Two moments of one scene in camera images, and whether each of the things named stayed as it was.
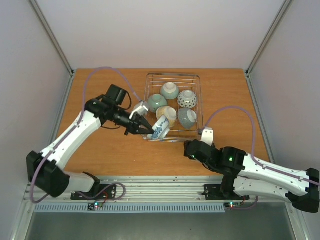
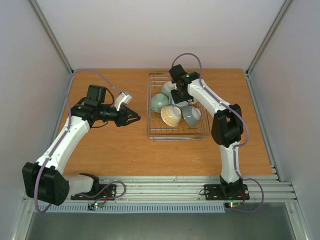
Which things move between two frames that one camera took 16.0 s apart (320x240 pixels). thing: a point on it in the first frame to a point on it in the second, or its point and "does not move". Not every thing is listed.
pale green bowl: x=169 y=90 does not move
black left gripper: x=136 y=121 to x=122 y=119
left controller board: x=96 y=206 does not move
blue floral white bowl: x=161 y=128 to x=180 y=104
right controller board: x=232 y=204 does not move
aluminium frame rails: x=161 y=188 does not move
